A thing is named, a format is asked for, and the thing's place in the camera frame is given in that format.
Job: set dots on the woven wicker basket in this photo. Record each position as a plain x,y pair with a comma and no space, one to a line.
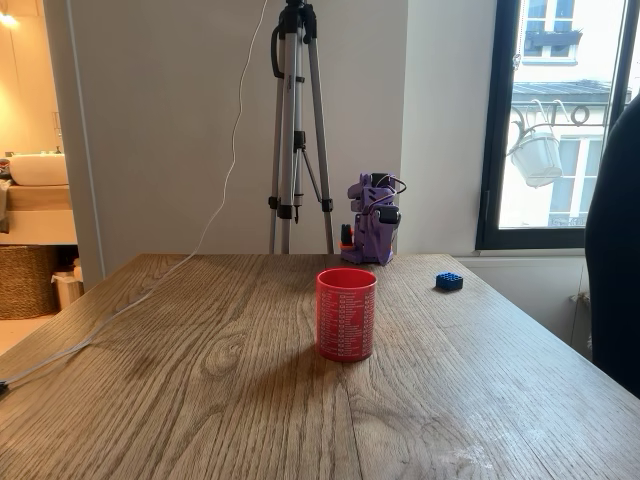
25,282

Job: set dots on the blue toy brick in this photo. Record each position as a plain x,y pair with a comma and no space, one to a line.
448,282

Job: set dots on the black window frame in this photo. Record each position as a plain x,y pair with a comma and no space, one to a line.
492,150

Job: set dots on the white hanging flower pot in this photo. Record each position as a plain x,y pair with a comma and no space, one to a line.
537,157

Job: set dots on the wooden vanity counter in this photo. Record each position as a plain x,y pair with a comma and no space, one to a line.
37,210

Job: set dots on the pink round object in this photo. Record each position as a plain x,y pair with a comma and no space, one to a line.
345,320

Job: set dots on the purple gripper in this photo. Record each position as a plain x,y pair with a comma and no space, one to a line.
378,231

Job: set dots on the silver and black tripod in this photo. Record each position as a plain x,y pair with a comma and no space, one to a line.
286,125

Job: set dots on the purple robot arm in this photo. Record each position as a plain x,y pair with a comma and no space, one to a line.
372,240

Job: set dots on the black and orange clamp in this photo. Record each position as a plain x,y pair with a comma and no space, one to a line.
346,237

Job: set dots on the white wash basin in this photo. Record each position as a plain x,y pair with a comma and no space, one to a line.
39,169

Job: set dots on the small white bin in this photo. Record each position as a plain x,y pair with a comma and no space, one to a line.
69,292

